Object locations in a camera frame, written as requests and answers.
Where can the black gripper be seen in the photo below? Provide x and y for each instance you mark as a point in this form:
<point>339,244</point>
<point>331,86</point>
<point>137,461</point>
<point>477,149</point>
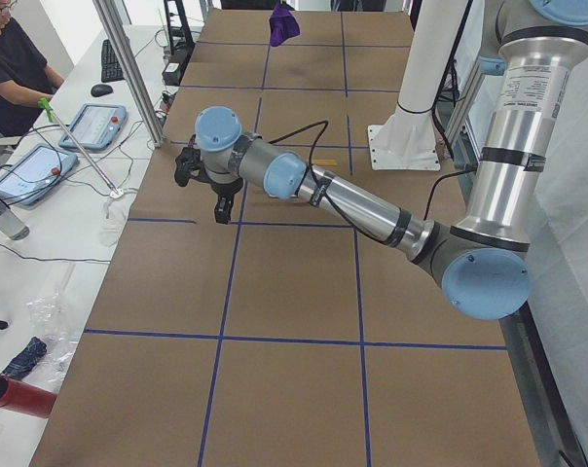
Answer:
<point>224,189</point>

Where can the purple towel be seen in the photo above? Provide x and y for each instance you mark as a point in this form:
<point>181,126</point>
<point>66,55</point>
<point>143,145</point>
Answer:
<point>283,25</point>

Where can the right wooden rack rod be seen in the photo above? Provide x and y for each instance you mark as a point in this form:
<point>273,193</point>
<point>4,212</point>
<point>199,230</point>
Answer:
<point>326,162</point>

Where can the black power box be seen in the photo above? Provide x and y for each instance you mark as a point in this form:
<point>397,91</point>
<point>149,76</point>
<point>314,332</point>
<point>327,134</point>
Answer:
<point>172,74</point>

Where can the far blue teach pendant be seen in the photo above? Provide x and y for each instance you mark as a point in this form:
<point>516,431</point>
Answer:
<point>96,126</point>

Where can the blue teach pendant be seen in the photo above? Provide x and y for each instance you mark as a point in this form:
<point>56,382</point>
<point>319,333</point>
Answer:
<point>96,126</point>
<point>35,174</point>

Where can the black computer mouse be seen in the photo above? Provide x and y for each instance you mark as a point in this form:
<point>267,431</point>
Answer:
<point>100,90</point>

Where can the black keyboard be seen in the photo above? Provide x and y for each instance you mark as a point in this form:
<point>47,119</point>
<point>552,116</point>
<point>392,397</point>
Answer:
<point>111,70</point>

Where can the near blue teach pendant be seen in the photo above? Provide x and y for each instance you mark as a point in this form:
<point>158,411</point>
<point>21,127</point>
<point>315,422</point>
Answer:
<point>35,174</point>

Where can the clear plastic bag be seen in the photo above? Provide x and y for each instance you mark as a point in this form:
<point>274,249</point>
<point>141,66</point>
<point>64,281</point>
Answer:
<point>53,324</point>

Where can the green tipped metal grabber stick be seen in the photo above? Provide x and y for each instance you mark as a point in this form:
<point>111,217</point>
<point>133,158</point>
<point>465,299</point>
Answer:
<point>115,192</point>

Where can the clear water bottle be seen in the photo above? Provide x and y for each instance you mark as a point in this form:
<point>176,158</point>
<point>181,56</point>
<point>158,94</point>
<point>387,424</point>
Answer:
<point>11,225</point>

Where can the person in black shirt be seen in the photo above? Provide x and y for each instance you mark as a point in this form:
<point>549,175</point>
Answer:
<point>25,76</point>

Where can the dark blue folded cloth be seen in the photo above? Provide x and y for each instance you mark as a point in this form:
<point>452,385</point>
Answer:
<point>23,364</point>

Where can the red cylinder tube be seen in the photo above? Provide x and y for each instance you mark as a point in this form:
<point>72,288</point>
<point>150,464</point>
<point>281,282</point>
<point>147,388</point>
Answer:
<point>21,397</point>

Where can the aluminium frame post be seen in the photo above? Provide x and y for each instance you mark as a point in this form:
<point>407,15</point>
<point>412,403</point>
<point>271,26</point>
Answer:
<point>113,26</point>

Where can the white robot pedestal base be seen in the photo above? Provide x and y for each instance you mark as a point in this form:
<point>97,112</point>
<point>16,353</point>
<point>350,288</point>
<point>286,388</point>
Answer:
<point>406,141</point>

